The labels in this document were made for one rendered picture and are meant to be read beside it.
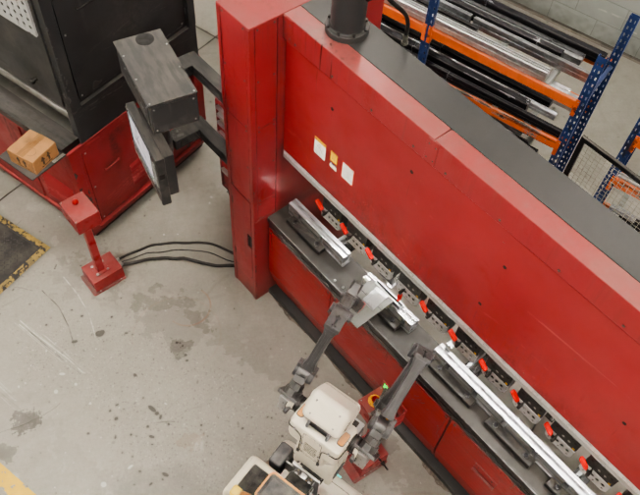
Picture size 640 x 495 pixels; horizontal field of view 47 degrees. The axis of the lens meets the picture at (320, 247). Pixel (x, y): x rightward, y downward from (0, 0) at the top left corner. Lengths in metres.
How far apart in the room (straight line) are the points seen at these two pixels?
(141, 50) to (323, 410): 1.93
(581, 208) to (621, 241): 0.18
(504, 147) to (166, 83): 1.61
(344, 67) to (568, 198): 1.07
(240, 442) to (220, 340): 0.72
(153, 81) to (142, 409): 2.13
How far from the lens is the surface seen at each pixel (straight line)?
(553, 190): 2.88
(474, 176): 2.85
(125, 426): 4.77
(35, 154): 4.59
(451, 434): 4.10
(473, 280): 3.25
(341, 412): 3.23
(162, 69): 3.68
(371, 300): 3.95
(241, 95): 3.65
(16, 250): 5.57
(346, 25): 3.23
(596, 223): 2.84
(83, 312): 5.18
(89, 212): 4.62
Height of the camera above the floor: 4.37
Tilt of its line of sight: 55 degrees down
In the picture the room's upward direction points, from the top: 6 degrees clockwise
